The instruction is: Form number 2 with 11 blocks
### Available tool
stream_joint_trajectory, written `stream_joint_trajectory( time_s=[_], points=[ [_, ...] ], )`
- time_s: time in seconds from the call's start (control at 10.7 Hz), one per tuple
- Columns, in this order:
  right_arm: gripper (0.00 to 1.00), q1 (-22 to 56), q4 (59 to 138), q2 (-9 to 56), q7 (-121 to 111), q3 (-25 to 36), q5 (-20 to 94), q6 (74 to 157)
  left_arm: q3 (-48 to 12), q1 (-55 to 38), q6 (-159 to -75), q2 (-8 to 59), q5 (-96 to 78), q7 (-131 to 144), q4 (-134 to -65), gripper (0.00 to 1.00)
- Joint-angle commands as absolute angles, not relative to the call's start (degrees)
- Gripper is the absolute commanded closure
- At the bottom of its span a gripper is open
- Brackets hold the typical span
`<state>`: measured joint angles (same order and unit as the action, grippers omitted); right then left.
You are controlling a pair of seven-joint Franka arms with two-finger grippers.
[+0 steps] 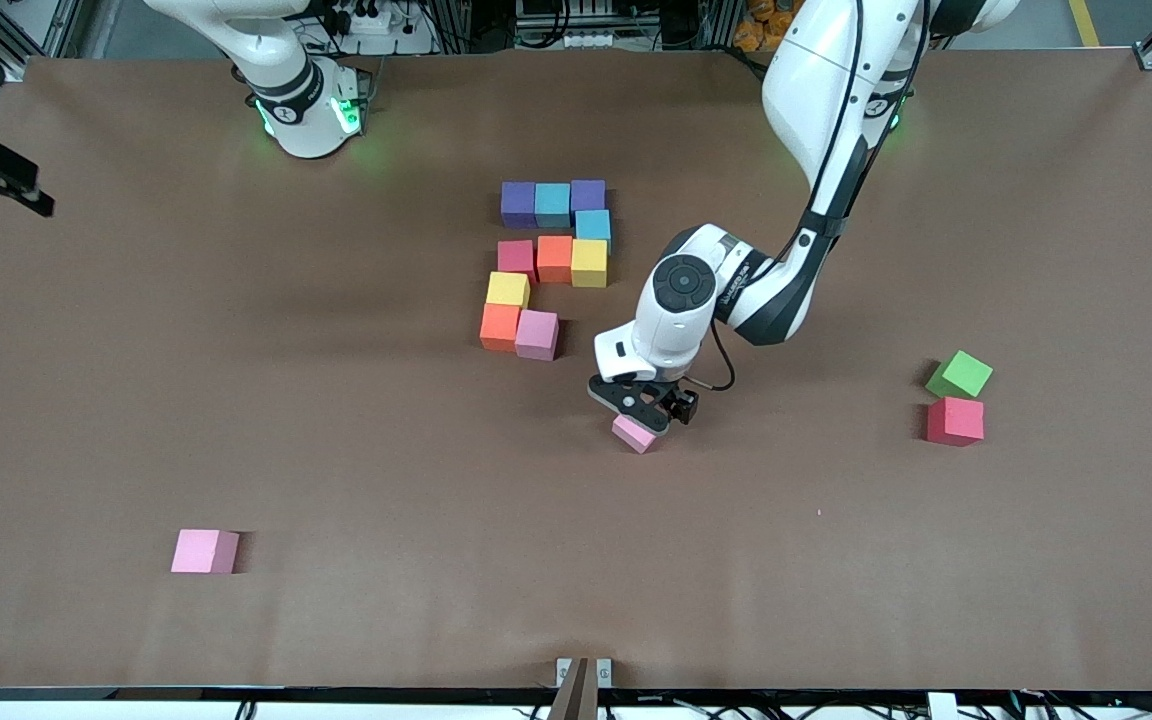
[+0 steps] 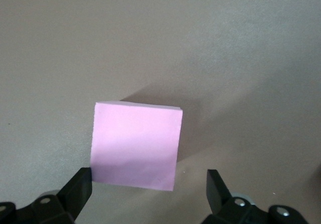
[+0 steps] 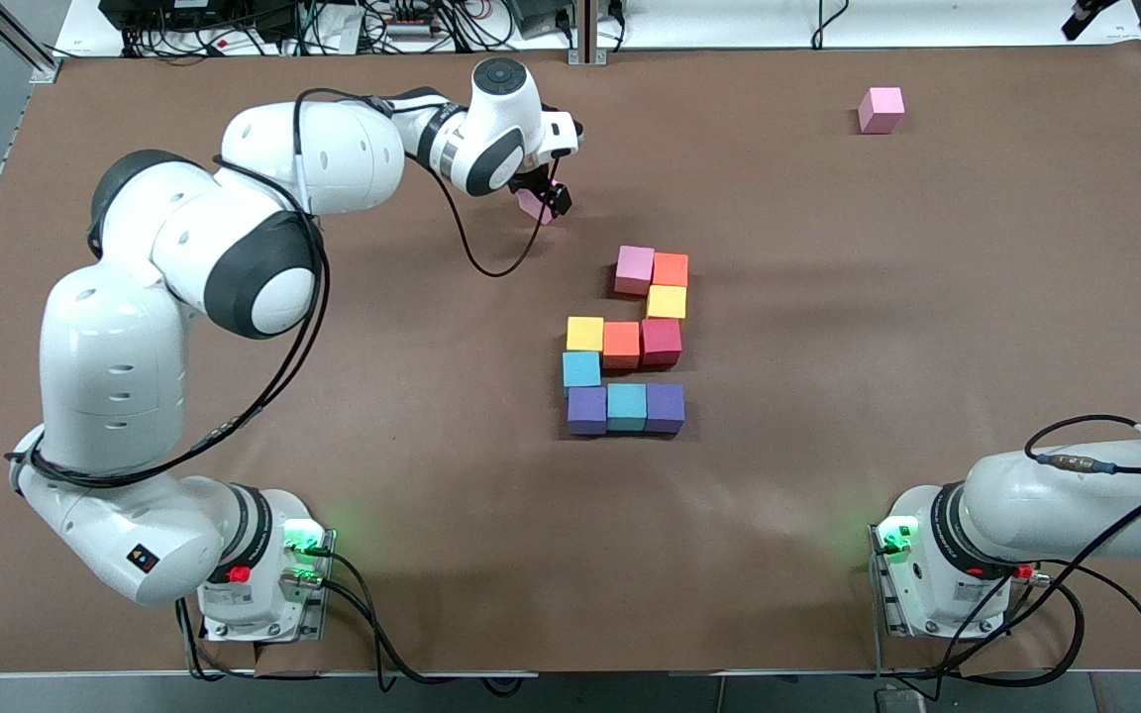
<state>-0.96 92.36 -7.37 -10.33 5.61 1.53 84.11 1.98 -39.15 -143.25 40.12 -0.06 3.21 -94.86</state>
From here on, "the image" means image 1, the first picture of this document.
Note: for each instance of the brown table cover sheet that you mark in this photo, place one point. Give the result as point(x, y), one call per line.
point(486, 560)

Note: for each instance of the grey metal mounting bracket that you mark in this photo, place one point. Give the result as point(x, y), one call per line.
point(604, 672)

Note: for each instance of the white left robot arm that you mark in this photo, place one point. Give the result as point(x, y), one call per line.
point(671, 330)

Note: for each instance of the purple foam cube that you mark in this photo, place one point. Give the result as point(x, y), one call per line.
point(587, 195)
point(518, 205)

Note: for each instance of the green foam cube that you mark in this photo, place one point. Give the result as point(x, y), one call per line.
point(959, 375)

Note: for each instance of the orange foam cube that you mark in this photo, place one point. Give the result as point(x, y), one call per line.
point(555, 259)
point(499, 327)

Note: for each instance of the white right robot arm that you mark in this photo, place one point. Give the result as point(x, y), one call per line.
point(286, 100)

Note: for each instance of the light blue foam cube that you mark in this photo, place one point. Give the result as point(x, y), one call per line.
point(593, 225)

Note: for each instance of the small white socket strip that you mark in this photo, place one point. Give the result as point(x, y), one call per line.
point(586, 41)

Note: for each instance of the yellow foam cube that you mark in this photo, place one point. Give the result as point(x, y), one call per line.
point(589, 263)
point(508, 290)

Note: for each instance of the pile of orange objects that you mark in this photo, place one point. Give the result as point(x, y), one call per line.
point(761, 25)

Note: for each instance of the brown tapered strip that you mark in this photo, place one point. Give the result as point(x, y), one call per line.
point(576, 695)

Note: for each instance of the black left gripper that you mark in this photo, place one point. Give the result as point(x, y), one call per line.
point(681, 403)

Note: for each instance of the red foam cube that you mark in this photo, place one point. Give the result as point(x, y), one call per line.
point(955, 421)
point(516, 257)

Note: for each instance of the pink foam cube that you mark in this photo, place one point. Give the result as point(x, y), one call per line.
point(204, 551)
point(633, 437)
point(537, 335)

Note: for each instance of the white power strip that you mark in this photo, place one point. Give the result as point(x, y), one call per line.
point(371, 20)

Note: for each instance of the light blue cube orange speck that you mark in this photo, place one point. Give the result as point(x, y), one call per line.
point(553, 205)

